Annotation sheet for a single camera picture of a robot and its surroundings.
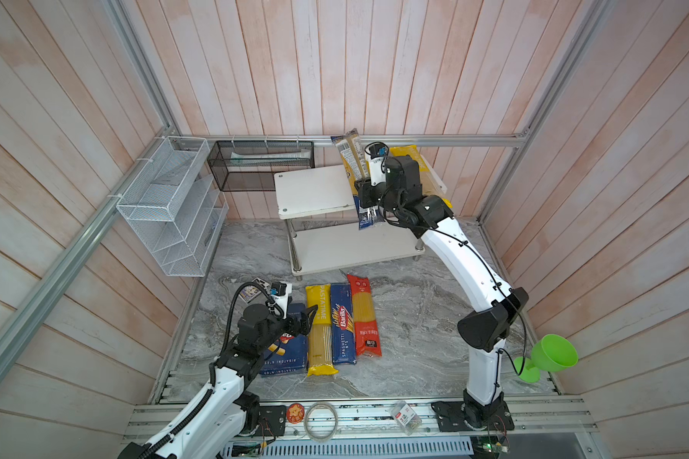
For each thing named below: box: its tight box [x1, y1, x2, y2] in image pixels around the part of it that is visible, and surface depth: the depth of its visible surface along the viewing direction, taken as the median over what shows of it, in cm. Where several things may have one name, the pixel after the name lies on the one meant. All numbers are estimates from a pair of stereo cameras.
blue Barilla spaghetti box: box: [330, 283, 357, 366], surface depth 89 cm
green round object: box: [513, 333, 579, 384], surface depth 72 cm
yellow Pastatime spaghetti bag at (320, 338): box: [305, 284, 339, 377], surface depth 87 cm
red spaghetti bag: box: [346, 274, 383, 357], surface depth 91 cm
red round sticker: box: [287, 402, 306, 425], surface depth 76 cm
